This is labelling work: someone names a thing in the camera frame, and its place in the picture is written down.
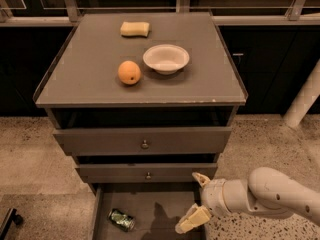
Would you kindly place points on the white diagonal pole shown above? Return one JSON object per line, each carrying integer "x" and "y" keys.
{"x": 304, "y": 100}

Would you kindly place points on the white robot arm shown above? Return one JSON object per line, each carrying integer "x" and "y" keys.
{"x": 266, "y": 193}

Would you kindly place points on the grey top drawer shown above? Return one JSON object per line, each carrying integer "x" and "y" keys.
{"x": 142, "y": 141}

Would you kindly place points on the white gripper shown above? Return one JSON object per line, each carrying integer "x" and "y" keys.
{"x": 213, "y": 194}

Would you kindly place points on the grey middle drawer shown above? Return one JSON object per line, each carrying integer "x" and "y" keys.
{"x": 146, "y": 172}

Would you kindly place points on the white bowl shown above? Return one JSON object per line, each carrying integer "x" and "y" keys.
{"x": 166, "y": 59}

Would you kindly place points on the grey bottom drawer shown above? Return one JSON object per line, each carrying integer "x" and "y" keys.
{"x": 155, "y": 207}

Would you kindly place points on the black chair base caster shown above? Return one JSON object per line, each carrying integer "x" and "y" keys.
{"x": 11, "y": 217}

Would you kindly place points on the grey drawer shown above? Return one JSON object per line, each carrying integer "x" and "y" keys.
{"x": 142, "y": 141}
{"x": 155, "y": 207}
{"x": 146, "y": 172}

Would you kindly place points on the orange fruit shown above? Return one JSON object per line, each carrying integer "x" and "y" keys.
{"x": 129, "y": 73}

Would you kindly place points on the yellow sponge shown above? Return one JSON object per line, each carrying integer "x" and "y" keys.
{"x": 131, "y": 29}

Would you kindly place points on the metal window railing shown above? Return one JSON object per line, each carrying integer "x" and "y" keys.
{"x": 223, "y": 12}

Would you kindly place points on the grey drawer cabinet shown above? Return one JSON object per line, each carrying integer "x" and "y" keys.
{"x": 83, "y": 90}

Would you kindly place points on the green soda can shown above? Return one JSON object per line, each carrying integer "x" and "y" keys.
{"x": 121, "y": 220}

